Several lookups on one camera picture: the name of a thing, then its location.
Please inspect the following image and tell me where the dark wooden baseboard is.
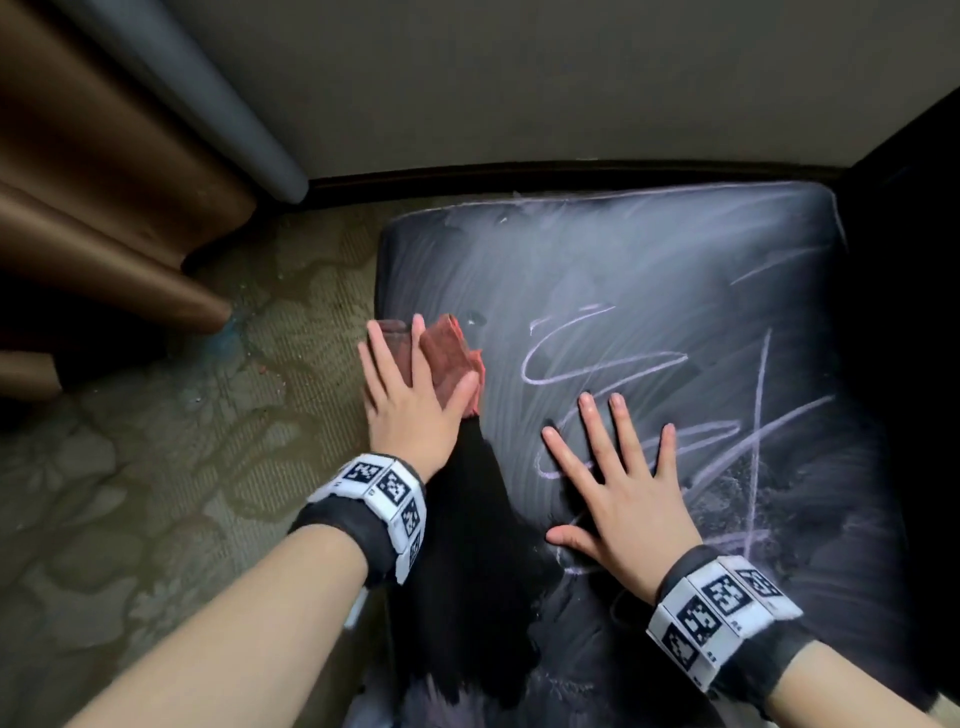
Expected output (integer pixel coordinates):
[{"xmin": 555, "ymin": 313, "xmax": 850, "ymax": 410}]
[{"xmin": 303, "ymin": 161, "xmax": 849, "ymax": 210}]

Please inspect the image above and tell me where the person's right hand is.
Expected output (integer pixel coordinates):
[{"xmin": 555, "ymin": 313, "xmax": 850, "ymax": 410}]
[{"xmin": 541, "ymin": 391, "xmax": 704, "ymax": 605}]

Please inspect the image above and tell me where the black leather chair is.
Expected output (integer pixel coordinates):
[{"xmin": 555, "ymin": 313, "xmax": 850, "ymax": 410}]
[{"xmin": 359, "ymin": 86, "xmax": 960, "ymax": 728}]

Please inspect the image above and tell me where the person's left forearm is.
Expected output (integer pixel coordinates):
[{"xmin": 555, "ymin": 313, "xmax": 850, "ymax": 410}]
[{"xmin": 67, "ymin": 524, "xmax": 369, "ymax": 728}]

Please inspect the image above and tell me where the person's left hand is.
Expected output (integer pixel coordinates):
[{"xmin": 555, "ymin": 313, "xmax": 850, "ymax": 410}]
[{"xmin": 357, "ymin": 313, "xmax": 481, "ymax": 485}]

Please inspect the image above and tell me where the brown cleaning cloth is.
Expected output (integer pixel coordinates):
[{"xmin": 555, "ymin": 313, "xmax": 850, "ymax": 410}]
[{"xmin": 374, "ymin": 314, "xmax": 487, "ymax": 420}]

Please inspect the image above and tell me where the beige curtain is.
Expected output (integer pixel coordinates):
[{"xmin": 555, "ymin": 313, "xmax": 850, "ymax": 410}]
[{"xmin": 0, "ymin": 0, "xmax": 260, "ymax": 403}]

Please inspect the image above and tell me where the grey curtain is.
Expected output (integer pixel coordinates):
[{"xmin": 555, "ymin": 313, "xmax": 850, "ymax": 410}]
[{"xmin": 52, "ymin": 0, "xmax": 310, "ymax": 205}]

